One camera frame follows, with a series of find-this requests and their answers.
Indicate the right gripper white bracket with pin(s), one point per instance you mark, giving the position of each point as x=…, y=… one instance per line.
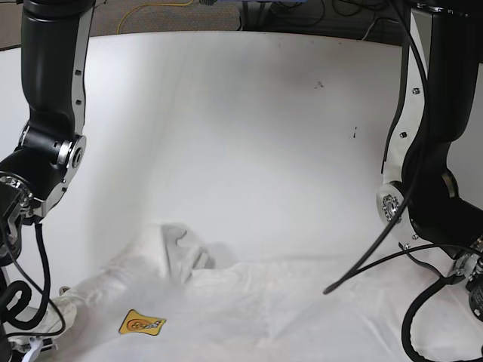
x=36, y=346

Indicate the left table cable grommet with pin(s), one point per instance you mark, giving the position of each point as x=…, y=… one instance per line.
x=63, y=290

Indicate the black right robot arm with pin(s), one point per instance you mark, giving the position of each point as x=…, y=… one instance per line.
x=37, y=174

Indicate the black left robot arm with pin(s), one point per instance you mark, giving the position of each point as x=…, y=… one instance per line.
x=419, y=196

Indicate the white printed t-shirt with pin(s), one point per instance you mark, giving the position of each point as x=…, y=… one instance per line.
x=161, y=298

